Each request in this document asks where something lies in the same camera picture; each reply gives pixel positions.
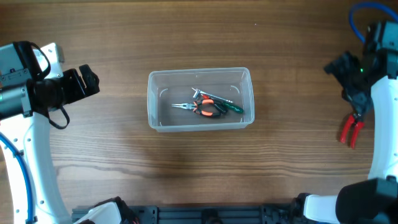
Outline black orange screwdriver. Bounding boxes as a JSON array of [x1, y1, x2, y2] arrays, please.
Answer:
[[201, 94, 228, 114]]

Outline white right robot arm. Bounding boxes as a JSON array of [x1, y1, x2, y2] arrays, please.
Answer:
[[289, 21, 397, 223]]

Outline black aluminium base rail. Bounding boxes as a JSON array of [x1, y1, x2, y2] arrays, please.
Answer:
[[72, 202, 348, 224]]

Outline orange black pliers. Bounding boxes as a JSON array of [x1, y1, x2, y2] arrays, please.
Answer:
[[171, 100, 223, 118]]

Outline green handled screwdriver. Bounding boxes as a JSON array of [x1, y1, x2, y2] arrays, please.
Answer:
[[221, 100, 244, 114]]

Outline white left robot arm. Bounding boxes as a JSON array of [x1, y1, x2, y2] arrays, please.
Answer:
[[1, 41, 100, 224]]

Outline small silver wrench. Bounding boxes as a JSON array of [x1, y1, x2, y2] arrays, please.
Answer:
[[192, 88, 233, 103]]

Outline red handled cutters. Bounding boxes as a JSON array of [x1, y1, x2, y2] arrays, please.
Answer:
[[338, 113, 364, 149]]

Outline clear plastic container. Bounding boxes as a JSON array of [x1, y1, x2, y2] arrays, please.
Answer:
[[147, 67, 255, 133]]

